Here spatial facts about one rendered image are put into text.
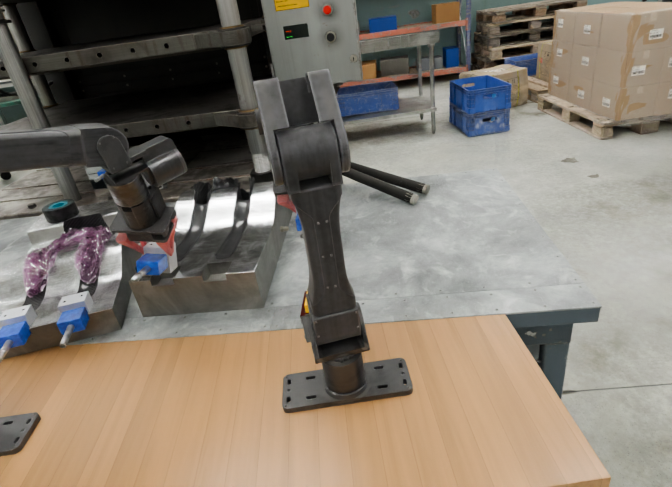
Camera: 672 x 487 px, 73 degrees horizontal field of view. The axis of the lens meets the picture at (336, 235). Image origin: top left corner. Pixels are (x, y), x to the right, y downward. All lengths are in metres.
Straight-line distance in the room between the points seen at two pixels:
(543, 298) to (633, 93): 3.56
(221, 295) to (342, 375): 0.36
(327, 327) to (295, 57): 1.14
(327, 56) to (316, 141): 1.11
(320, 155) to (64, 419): 0.61
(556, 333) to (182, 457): 0.71
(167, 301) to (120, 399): 0.22
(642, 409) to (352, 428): 1.35
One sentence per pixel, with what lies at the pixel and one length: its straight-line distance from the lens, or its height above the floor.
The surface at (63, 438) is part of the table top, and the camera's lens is 0.87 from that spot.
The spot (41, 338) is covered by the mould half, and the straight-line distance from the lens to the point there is 1.07.
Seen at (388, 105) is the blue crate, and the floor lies 0.31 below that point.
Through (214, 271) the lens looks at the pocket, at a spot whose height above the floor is 0.87.
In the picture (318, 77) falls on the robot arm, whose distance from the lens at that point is 0.56.
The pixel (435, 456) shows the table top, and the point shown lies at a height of 0.80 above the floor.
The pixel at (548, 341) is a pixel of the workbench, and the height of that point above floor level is 0.68.
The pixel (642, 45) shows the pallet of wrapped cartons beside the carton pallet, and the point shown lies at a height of 0.70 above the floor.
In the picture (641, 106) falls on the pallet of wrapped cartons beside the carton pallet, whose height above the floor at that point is 0.24.
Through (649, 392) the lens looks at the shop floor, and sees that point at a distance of 1.97.
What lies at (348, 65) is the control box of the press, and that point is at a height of 1.13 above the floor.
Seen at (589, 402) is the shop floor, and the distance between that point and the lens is 1.87.
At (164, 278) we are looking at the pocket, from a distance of 1.02.
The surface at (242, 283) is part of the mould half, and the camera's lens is 0.91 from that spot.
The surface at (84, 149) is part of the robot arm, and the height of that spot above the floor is 1.19.
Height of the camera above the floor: 1.34
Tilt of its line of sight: 28 degrees down
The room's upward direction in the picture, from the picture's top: 8 degrees counter-clockwise
